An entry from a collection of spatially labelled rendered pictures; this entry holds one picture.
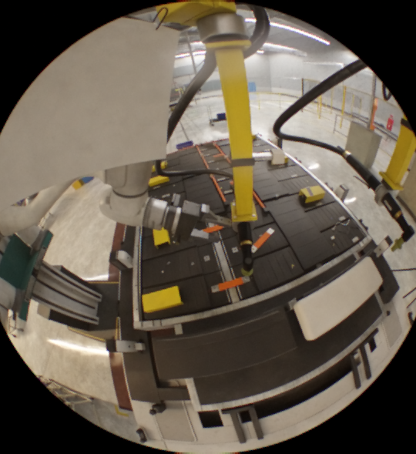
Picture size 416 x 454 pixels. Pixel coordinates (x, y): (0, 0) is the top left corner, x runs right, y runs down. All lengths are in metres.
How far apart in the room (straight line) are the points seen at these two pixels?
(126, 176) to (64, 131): 0.21
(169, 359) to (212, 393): 0.22
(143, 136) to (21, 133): 0.16
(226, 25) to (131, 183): 0.39
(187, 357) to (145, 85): 0.60
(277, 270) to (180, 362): 0.48
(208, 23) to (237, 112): 0.20
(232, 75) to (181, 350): 0.68
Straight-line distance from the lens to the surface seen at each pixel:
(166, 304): 0.62
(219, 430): 0.93
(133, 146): 0.23
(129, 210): 0.43
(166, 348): 0.53
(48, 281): 1.55
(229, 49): 0.35
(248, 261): 0.47
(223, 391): 0.65
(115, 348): 0.78
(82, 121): 0.21
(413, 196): 4.54
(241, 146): 0.37
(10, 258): 1.36
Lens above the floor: 1.59
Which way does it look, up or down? 50 degrees down
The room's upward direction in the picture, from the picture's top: 16 degrees counter-clockwise
